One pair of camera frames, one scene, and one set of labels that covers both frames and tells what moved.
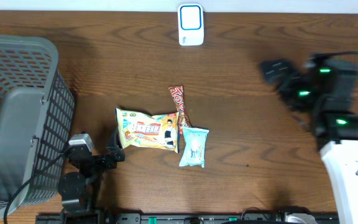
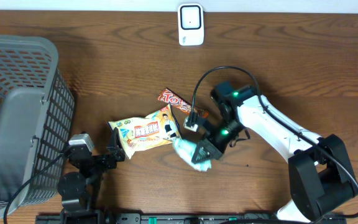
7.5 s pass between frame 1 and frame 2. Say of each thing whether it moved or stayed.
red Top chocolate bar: moved
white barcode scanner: stayed
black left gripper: stayed
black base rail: stayed
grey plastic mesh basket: stayed
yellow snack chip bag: moved
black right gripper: moved
